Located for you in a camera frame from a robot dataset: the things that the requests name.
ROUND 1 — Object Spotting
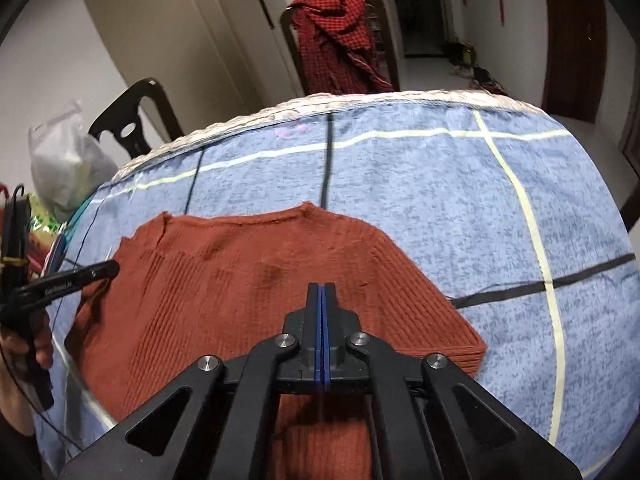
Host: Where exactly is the beige wardrobe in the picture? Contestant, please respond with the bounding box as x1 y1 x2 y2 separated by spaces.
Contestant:
80 0 311 126

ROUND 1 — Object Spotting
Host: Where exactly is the person's left hand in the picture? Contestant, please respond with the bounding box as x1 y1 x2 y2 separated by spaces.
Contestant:
0 309 55 378

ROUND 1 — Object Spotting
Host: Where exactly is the red checked cloth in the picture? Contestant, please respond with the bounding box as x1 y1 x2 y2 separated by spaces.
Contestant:
291 0 396 96

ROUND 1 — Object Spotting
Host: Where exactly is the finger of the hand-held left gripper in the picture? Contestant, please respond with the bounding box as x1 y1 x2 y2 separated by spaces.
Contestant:
16 260 121 307

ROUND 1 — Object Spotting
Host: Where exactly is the dark wooden chair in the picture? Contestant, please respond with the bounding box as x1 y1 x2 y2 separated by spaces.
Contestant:
89 77 185 156
279 0 401 96

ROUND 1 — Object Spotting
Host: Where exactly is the green leaf print bag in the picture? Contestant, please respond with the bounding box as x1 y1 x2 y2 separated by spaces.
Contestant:
27 212 68 246

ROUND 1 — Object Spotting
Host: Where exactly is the brown wooden door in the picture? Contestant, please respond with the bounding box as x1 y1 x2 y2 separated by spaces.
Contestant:
540 0 608 123

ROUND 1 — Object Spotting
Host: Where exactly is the rust red knit sweater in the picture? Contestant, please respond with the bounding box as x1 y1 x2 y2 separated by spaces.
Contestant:
65 201 488 480

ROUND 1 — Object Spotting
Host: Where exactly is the blue checked tablecloth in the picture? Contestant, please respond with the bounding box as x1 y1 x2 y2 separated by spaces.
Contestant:
30 91 640 480

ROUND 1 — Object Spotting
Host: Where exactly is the white plastic bag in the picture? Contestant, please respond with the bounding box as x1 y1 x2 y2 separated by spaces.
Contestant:
27 100 121 223

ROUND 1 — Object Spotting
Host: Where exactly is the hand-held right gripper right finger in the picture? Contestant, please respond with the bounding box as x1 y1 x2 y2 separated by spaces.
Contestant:
322 282 583 480

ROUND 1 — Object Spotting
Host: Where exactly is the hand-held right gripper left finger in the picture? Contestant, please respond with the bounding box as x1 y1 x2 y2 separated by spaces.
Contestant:
57 282 324 480

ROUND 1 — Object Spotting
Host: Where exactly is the person's left forearm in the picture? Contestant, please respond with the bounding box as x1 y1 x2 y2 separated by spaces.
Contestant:
0 375 38 441

